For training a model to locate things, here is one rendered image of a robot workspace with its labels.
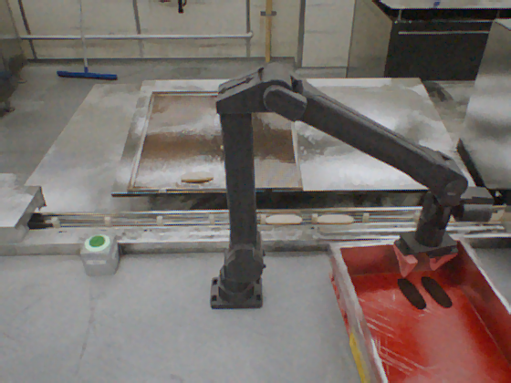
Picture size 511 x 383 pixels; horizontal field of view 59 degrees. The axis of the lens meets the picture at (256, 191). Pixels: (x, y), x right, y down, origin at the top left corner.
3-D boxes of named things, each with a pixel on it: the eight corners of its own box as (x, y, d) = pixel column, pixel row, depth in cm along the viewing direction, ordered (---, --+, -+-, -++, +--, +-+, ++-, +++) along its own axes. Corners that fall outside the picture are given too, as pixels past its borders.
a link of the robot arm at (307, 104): (256, 84, 81) (256, 109, 73) (272, 56, 78) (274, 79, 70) (439, 179, 93) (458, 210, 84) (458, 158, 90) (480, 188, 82)
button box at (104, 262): (86, 286, 112) (76, 253, 106) (94, 263, 119) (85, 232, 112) (119, 285, 112) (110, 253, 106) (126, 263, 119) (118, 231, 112)
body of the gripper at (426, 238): (397, 239, 98) (403, 212, 94) (437, 231, 100) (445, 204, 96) (413, 259, 93) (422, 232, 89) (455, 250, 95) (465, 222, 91)
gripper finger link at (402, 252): (386, 266, 102) (394, 234, 97) (413, 261, 104) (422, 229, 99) (402, 288, 97) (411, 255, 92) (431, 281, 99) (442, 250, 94)
